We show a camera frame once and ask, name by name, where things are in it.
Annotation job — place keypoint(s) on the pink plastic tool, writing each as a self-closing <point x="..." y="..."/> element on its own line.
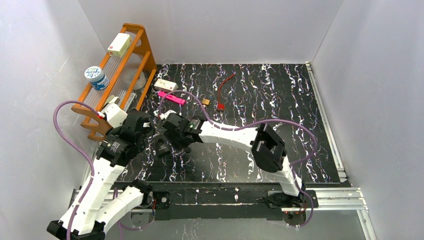
<point x="171" y="97"/>

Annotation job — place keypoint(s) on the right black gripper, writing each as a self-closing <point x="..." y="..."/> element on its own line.
<point x="170" y="129"/>

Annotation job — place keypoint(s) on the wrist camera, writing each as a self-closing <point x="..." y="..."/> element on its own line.
<point x="163" y="116"/>
<point x="114" y="115"/>

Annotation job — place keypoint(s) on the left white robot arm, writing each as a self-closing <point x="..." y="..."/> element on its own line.
<point x="87" y="218"/>

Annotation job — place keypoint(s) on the blue white round jar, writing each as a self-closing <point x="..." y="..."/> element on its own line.
<point x="96" y="77"/>

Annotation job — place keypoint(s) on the brass padlock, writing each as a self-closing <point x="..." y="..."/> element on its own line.
<point x="205" y="102"/>

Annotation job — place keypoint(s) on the white green box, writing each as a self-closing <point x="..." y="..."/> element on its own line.
<point x="119" y="45"/>

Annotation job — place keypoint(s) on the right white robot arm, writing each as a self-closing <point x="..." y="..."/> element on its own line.
<point x="267" y="148"/>

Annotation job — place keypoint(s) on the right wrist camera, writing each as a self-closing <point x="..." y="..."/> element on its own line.
<point x="163" y="116"/>

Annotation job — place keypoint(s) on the clear glass bowl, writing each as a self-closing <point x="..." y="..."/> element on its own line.
<point x="141" y="81"/>

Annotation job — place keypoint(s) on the small white cardboard box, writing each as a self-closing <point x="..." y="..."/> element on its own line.
<point x="165" y="85"/>

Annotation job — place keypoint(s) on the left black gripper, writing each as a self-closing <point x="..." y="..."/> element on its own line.
<point x="139" y="122"/>

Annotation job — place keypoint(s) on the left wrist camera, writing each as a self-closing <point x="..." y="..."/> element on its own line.
<point x="114" y="115"/>

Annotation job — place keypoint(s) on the orange wooden shelf rack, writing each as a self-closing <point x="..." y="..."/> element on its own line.
<point x="124" y="72"/>

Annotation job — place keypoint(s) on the white stapler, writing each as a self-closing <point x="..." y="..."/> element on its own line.
<point x="111" y="99"/>

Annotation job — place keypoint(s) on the red cable padlock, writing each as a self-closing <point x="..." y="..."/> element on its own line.
<point x="220" y="106"/>

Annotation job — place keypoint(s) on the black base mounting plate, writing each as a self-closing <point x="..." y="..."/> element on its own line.
<point x="223" y="204"/>

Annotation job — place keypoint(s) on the black padlock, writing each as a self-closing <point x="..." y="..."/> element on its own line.
<point x="161" y="147"/>

